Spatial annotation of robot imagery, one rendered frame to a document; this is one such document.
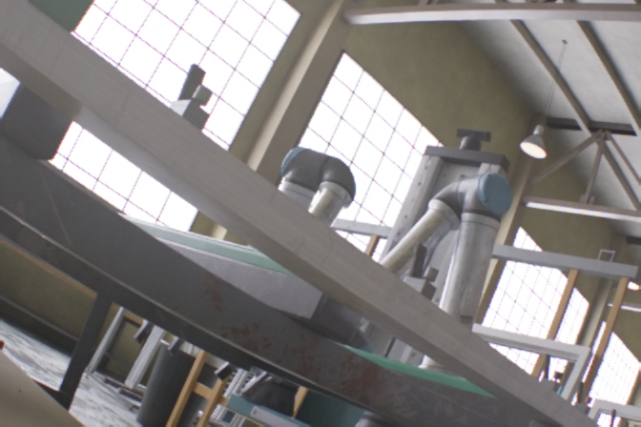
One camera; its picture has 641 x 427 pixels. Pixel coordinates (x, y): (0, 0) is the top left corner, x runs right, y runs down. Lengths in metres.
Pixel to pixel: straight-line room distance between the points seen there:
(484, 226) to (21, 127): 1.84
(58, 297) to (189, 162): 9.95
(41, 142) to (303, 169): 2.24
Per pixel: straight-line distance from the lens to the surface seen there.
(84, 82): 0.33
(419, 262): 0.50
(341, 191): 2.51
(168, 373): 6.29
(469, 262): 2.11
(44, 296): 10.20
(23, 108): 0.38
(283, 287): 0.52
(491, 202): 2.13
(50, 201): 0.41
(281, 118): 11.43
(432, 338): 0.49
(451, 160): 2.75
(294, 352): 0.51
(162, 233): 0.66
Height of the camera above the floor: 0.77
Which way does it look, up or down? 14 degrees up
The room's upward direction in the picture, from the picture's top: 25 degrees clockwise
